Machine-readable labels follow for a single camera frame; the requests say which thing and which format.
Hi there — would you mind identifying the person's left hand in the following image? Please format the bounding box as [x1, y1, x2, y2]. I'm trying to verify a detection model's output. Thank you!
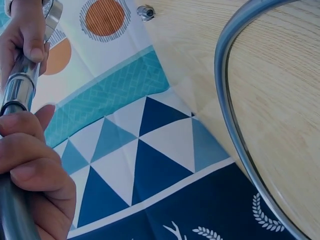
[0, 104, 77, 240]

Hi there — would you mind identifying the small chrome fitting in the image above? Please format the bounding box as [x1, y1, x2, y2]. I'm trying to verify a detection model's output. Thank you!
[136, 4, 156, 23]

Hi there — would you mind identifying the person's right hand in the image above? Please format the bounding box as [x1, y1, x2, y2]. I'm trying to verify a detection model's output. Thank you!
[0, 0, 51, 85]

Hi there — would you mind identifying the chrome shower head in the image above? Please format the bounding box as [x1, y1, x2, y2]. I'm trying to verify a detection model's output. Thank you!
[9, 0, 64, 78]

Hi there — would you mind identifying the grey shower hose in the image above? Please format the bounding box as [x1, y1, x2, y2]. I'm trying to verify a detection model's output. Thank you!
[0, 0, 320, 240]

